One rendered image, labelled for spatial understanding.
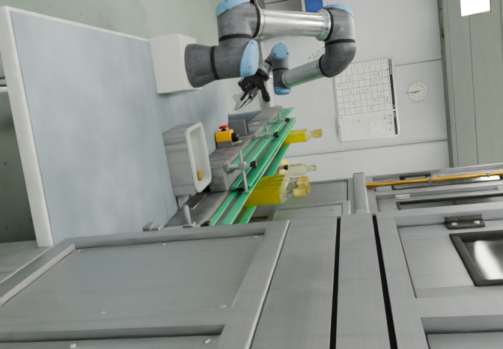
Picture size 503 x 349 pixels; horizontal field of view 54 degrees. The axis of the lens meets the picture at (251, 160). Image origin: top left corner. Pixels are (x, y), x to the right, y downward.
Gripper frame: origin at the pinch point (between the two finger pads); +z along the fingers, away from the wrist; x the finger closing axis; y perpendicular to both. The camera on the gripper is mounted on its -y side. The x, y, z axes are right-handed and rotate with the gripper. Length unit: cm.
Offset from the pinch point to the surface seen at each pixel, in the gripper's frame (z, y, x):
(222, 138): 15.1, -4.4, 0.3
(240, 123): 2.1, 4.4, -22.5
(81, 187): 51, -35, 104
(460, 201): -29, -99, -12
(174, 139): 29, -19, 58
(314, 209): 13, -56, -3
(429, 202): -21, -89, -13
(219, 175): 28, -29, 32
